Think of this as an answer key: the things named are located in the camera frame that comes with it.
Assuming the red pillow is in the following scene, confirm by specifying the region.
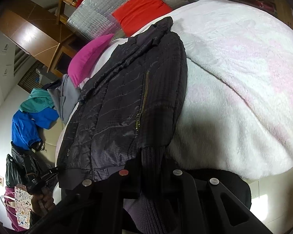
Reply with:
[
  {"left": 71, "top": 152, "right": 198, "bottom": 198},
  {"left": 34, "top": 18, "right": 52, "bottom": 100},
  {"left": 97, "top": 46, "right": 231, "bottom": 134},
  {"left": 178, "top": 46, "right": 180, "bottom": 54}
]
[{"left": 112, "top": 0, "right": 172, "bottom": 37}]

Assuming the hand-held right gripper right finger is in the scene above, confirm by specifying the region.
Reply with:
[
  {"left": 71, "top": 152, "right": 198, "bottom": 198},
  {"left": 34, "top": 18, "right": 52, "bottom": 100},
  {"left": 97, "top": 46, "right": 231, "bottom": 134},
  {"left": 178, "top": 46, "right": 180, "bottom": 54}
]
[{"left": 161, "top": 166, "right": 266, "bottom": 234}]

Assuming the wooden railing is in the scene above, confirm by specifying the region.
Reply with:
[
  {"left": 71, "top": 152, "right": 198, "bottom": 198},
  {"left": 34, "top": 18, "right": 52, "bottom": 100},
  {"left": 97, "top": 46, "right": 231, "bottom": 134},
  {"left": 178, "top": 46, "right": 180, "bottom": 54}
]
[{"left": 56, "top": 0, "right": 79, "bottom": 25}]

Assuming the silver insulation mat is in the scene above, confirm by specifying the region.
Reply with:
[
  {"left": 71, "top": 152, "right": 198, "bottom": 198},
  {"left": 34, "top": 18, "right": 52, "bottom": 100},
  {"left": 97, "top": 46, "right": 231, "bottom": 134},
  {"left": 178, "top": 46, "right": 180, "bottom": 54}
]
[{"left": 67, "top": 0, "right": 187, "bottom": 41}]

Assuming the blue jacket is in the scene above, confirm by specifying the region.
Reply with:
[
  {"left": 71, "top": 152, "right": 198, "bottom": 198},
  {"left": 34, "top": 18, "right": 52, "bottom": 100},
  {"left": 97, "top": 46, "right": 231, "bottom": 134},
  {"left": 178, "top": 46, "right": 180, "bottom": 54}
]
[{"left": 11, "top": 107, "right": 59, "bottom": 150}]

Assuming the rattan panel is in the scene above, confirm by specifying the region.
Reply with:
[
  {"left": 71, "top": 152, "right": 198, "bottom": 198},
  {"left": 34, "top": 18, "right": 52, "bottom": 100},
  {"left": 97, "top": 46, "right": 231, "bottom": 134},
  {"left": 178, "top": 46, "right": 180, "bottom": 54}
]
[{"left": 18, "top": 62, "right": 48, "bottom": 90}]

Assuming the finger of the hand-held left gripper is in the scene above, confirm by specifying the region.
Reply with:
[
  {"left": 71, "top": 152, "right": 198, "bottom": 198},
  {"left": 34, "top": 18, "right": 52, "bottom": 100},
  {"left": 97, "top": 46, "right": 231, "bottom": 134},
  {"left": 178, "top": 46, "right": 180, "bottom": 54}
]
[{"left": 40, "top": 166, "right": 59, "bottom": 179}]

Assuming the white printed gift bag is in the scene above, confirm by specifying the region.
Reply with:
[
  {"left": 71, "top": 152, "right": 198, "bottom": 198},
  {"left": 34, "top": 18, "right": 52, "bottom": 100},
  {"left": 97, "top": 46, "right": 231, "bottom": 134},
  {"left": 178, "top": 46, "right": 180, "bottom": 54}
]
[{"left": 14, "top": 184, "right": 32, "bottom": 230}]

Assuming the magenta bag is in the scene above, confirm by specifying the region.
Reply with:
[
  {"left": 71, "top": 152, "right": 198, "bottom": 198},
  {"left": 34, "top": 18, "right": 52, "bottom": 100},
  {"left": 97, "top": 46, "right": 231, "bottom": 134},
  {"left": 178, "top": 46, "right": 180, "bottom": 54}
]
[{"left": 1, "top": 186, "right": 25, "bottom": 232}]

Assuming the grey jacket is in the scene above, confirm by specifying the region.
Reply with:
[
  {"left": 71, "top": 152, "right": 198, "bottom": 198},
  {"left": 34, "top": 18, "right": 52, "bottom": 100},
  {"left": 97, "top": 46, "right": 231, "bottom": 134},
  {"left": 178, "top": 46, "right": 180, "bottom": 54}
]
[{"left": 47, "top": 74, "right": 82, "bottom": 123}]

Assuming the wooden shelf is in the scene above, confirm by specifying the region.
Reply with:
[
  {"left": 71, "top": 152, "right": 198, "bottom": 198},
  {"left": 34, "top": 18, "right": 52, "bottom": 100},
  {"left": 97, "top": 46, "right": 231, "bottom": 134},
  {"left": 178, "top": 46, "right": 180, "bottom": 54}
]
[{"left": 205, "top": 0, "right": 293, "bottom": 30}]

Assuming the wooden cabinet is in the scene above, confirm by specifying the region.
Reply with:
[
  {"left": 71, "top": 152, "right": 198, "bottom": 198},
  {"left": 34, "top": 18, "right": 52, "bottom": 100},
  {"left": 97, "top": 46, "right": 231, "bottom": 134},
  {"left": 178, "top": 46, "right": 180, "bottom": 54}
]
[{"left": 0, "top": 1, "right": 86, "bottom": 75}]

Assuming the magenta pillow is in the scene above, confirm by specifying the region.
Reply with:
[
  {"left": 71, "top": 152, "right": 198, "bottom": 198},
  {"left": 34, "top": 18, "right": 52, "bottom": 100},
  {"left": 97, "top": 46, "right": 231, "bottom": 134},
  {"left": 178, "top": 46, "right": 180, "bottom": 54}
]
[{"left": 68, "top": 34, "right": 115, "bottom": 87}]

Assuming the black quilted jacket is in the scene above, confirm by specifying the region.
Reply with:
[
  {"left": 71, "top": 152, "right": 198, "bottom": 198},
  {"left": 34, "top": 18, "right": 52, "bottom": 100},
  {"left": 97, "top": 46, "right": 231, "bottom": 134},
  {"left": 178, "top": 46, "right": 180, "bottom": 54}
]
[{"left": 56, "top": 17, "right": 189, "bottom": 234}]

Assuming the teal jacket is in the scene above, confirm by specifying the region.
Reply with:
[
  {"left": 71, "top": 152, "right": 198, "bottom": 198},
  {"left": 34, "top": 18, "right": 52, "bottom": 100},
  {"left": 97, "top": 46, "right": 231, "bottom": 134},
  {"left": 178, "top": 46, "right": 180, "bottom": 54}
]
[{"left": 20, "top": 88, "right": 55, "bottom": 113}]

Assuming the white fluffy blanket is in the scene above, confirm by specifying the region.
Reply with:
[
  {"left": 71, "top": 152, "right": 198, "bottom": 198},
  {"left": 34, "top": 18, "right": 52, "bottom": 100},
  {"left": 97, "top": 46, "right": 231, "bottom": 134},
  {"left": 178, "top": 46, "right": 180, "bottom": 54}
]
[{"left": 55, "top": 0, "right": 293, "bottom": 179}]

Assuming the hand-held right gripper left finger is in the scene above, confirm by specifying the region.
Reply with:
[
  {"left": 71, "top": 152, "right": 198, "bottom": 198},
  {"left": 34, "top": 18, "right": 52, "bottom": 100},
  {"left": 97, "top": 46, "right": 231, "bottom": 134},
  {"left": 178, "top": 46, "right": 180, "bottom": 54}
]
[{"left": 29, "top": 162, "right": 142, "bottom": 234}]

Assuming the person's left forearm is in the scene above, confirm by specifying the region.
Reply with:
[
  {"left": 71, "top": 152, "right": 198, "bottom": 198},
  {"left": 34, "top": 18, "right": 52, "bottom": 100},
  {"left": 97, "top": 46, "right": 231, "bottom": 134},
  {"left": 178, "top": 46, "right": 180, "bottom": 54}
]
[{"left": 29, "top": 210, "right": 54, "bottom": 232}]

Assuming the person's left hand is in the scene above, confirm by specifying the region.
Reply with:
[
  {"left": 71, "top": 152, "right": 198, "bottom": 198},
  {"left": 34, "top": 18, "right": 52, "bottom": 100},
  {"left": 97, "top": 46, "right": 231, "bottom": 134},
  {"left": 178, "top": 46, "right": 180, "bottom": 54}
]
[{"left": 30, "top": 189, "right": 56, "bottom": 217}]

